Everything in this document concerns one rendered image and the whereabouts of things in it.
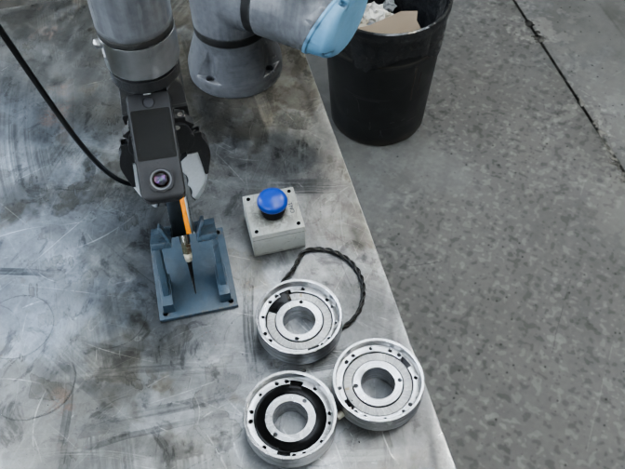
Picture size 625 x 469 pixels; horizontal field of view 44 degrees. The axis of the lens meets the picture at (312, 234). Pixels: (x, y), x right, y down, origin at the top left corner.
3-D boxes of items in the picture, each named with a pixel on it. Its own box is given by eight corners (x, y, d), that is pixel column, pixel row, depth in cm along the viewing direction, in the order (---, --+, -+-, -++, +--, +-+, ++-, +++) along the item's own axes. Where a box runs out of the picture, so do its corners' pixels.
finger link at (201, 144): (218, 161, 92) (194, 111, 85) (219, 171, 91) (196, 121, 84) (179, 173, 92) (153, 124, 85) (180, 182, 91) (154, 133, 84)
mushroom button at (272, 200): (291, 229, 104) (290, 206, 100) (262, 234, 104) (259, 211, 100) (285, 206, 106) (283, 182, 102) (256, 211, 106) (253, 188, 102)
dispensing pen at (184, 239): (184, 301, 97) (157, 171, 91) (183, 289, 101) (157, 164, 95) (202, 299, 97) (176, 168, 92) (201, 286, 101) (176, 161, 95)
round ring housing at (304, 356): (355, 349, 96) (357, 333, 93) (277, 382, 94) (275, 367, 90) (320, 284, 102) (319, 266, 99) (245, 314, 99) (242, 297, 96)
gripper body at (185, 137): (190, 105, 92) (175, 23, 83) (200, 158, 87) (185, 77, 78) (125, 116, 91) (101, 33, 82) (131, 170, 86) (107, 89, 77)
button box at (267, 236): (306, 246, 105) (305, 224, 102) (254, 257, 105) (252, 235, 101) (292, 201, 110) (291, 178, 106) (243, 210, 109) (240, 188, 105)
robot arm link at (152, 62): (179, 44, 74) (91, 58, 73) (185, 80, 78) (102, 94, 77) (169, -4, 78) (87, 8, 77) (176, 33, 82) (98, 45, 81)
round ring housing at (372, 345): (380, 339, 97) (382, 322, 94) (439, 400, 92) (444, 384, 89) (314, 387, 93) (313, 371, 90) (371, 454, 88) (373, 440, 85)
